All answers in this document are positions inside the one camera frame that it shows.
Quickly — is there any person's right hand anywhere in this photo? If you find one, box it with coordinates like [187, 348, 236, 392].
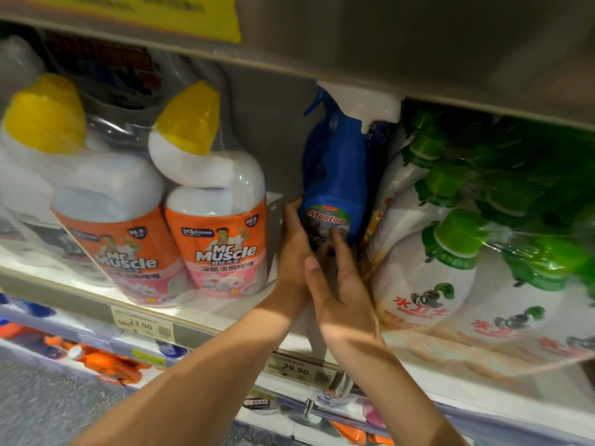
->
[304, 227, 382, 368]

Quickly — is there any person's left hand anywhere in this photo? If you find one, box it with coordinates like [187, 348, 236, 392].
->
[263, 198, 322, 317]

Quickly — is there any row of white green-capped bottles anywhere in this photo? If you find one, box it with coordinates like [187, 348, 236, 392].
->
[363, 102, 595, 377]

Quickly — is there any yellow-capped pink-label cleaner bottle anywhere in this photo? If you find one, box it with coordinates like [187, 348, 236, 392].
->
[149, 81, 271, 300]
[0, 72, 196, 307]

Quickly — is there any blue spray bottle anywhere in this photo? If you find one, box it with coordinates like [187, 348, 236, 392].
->
[299, 81, 403, 249]

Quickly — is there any person's left forearm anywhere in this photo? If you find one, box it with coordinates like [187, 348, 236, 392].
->
[69, 297, 312, 446]

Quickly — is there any person's right forearm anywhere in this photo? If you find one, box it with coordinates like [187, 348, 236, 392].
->
[330, 343, 466, 446]

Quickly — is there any white price tag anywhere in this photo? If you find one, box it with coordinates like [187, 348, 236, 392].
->
[263, 352, 334, 387]
[112, 304, 178, 343]

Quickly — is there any yellow price tag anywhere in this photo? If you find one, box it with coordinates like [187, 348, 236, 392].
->
[19, 0, 243, 45]

